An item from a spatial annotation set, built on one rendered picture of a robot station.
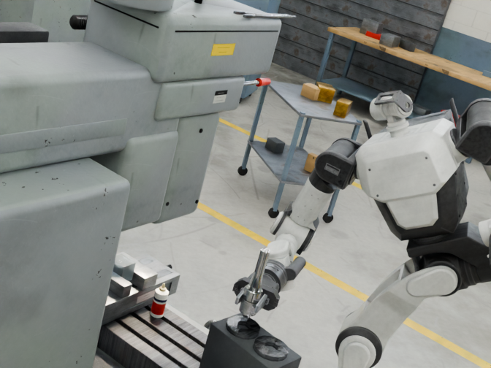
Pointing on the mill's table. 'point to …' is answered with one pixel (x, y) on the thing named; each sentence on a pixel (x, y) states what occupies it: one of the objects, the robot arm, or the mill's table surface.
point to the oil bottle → (159, 301)
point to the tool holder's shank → (259, 269)
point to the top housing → (186, 38)
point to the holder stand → (245, 346)
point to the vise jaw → (142, 274)
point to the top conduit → (78, 22)
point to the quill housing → (188, 165)
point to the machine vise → (168, 275)
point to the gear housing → (198, 97)
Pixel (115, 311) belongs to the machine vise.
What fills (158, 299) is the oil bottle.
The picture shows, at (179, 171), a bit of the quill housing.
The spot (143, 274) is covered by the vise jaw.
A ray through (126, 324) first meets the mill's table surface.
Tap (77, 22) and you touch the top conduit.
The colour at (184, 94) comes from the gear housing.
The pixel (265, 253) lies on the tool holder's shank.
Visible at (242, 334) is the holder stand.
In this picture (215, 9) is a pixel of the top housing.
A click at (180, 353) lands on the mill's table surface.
